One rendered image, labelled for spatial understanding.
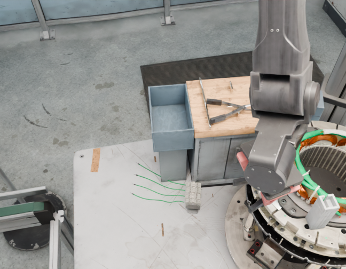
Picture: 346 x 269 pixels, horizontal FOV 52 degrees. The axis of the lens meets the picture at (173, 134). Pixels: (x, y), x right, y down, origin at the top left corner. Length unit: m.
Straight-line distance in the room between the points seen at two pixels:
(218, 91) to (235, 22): 2.20
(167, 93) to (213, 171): 0.27
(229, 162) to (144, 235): 0.32
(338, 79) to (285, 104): 0.75
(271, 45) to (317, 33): 2.74
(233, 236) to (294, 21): 0.71
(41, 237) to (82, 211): 0.90
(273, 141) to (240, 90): 0.53
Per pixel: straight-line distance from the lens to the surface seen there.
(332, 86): 1.24
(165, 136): 0.90
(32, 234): 2.03
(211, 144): 0.95
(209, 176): 1.09
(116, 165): 1.18
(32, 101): 2.63
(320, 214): 0.71
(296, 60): 0.46
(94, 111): 2.43
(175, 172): 1.09
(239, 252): 1.03
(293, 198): 0.77
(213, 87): 0.99
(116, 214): 1.10
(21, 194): 1.21
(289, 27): 0.45
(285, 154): 0.49
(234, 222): 1.06
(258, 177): 0.49
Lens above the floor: 1.75
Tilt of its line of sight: 52 degrees down
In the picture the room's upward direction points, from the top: 1 degrees counter-clockwise
